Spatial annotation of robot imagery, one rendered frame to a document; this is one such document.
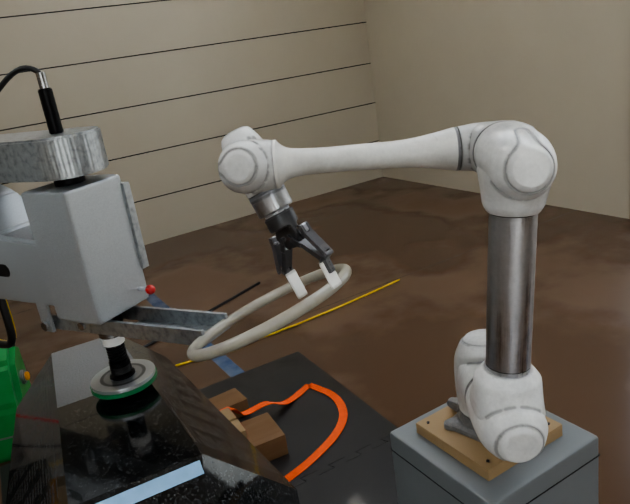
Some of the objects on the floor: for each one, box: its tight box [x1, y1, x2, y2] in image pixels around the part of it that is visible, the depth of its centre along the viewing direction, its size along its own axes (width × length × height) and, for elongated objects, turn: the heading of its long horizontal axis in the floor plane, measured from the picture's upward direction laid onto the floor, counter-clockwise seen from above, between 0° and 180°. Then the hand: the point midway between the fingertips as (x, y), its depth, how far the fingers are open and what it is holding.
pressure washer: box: [0, 344, 31, 465], centre depth 339 cm, size 35×35×87 cm
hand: (317, 287), depth 150 cm, fingers open, 13 cm apart
